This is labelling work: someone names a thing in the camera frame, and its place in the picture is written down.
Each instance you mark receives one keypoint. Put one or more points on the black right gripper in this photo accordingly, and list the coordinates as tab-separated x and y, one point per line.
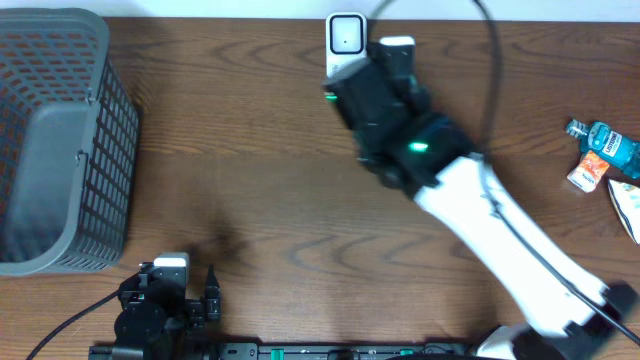
422	102

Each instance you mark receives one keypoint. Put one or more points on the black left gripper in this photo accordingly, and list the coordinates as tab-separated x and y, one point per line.
199	310

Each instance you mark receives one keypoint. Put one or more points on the orange small box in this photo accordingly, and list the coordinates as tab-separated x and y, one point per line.
588	173

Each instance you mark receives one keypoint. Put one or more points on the blue mouthwash bottle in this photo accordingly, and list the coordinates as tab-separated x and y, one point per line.
616	149

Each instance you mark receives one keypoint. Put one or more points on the yellow snack bag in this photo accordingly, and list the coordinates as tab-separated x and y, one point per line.
625	200

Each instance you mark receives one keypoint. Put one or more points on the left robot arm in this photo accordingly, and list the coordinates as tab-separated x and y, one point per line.
158	321

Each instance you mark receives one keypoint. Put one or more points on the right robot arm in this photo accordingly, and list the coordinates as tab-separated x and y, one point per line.
569	313

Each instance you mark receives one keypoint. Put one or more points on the white barcode scanner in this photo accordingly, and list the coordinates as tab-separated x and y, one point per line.
346	39

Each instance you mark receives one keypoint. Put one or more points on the grey plastic mesh basket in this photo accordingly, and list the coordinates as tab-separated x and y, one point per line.
69	139

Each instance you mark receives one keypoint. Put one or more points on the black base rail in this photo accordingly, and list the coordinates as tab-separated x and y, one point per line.
300	351

